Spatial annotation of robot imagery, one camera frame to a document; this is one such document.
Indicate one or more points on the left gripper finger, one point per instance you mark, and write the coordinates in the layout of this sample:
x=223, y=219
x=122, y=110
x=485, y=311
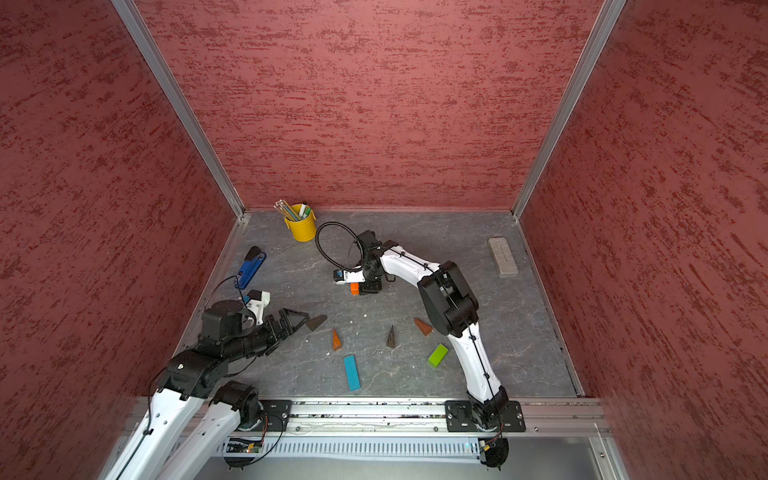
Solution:
x=290, y=317
x=287, y=330

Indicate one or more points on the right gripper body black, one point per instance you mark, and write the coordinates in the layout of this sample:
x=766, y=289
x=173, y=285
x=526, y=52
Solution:
x=374, y=282

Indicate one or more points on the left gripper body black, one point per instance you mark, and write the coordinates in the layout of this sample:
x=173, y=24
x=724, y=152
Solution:
x=269, y=337

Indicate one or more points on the dark brown triangle block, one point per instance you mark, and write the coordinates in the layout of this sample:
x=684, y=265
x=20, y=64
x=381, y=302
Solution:
x=316, y=322

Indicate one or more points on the orange brown triangle block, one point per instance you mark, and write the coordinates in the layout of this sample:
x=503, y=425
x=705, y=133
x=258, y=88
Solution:
x=336, y=341

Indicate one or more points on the dark wood triangle block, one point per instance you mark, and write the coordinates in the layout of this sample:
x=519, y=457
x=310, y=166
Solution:
x=391, y=339

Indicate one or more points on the reddish brown triangle block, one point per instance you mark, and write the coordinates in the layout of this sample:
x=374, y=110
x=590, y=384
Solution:
x=423, y=327

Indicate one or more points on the green rectangular block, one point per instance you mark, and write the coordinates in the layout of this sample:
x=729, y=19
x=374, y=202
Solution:
x=438, y=355

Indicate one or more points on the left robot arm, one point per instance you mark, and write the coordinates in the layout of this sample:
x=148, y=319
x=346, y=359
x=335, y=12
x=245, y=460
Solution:
x=196, y=404

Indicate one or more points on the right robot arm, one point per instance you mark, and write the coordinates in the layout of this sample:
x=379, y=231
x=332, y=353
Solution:
x=452, y=309

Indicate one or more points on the blue stapler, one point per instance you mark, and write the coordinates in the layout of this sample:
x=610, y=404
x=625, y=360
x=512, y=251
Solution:
x=252, y=262

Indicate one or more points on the teal long block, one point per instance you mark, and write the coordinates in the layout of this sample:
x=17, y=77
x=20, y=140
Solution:
x=351, y=373

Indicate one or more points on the yellow pencil cup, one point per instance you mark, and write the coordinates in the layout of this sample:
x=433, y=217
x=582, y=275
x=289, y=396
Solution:
x=304, y=230

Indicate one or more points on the green white marker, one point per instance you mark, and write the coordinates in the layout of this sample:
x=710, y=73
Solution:
x=303, y=210

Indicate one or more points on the pencils in cup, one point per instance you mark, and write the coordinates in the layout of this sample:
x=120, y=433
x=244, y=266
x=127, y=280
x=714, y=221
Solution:
x=287, y=211

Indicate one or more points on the grey eraser block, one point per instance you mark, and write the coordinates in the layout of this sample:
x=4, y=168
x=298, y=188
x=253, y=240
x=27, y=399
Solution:
x=503, y=256

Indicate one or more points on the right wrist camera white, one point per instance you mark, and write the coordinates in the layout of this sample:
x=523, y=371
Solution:
x=342, y=276

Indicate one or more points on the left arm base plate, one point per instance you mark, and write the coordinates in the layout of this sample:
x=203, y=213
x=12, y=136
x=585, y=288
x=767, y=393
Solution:
x=268, y=415

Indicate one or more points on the aluminium mounting rail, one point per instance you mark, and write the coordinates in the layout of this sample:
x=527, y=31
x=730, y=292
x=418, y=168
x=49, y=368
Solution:
x=424, y=417

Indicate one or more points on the white slotted cable duct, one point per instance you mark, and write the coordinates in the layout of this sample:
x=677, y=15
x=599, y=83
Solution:
x=440, y=449

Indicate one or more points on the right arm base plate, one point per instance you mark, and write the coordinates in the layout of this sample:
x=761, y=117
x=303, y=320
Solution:
x=468, y=416

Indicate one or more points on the left aluminium corner post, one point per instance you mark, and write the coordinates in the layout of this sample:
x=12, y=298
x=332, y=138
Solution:
x=132, y=19

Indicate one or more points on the aluminium corner post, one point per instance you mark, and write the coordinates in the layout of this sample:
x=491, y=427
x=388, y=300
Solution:
x=604, y=24
x=132, y=19

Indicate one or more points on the right aluminium corner post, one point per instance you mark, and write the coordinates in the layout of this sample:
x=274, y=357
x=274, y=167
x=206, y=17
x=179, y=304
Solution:
x=604, y=24

